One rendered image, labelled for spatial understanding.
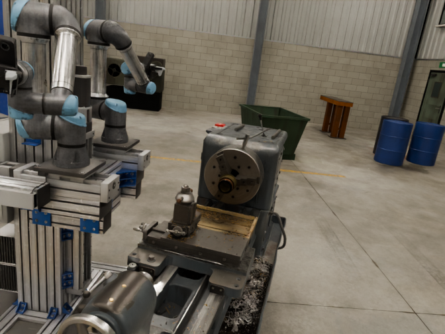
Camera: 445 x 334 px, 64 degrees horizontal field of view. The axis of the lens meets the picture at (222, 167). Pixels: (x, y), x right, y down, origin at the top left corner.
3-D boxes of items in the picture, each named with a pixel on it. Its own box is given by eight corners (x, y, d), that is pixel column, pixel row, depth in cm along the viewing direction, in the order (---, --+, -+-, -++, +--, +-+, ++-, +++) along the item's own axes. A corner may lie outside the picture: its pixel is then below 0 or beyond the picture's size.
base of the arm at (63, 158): (46, 165, 153) (45, 142, 150) (64, 156, 167) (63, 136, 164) (79, 170, 152) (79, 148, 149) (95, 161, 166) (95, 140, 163)
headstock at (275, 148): (218, 170, 276) (224, 120, 264) (280, 182, 265) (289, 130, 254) (193, 195, 220) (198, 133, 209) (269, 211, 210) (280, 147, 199)
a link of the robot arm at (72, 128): (85, 146, 153) (85, 114, 149) (50, 144, 149) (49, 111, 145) (87, 139, 164) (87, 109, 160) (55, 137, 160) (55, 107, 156)
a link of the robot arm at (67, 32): (86, 24, 151) (77, 124, 132) (57, 20, 148) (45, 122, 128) (85, 2, 141) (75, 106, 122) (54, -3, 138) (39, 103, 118)
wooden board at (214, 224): (193, 209, 200) (194, 203, 198) (257, 224, 192) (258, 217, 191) (173, 232, 172) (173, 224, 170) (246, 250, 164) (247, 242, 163)
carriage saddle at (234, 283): (155, 236, 166) (157, 224, 165) (253, 260, 156) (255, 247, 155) (122, 269, 138) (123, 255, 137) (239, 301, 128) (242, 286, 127)
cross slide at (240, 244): (155, 226, 163) (156, 217, 162) (247, 248, 154) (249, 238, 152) (138, 242, 147) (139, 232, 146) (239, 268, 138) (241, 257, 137)
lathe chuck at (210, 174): (202, 187, 210) (218, 137, 200) (252, 207, 205) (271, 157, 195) (197, 192, 201) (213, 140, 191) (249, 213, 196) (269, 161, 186)
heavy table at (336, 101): (313, 126, 1130) (320, 95, 1102) (327, 128, 1133) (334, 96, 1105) (330, 137, 977) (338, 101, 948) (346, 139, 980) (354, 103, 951)
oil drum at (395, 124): (368, 156, 797) (377, 117, 772) (394, 160, 801) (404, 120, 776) (381, 164, 740) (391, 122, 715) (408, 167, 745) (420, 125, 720)
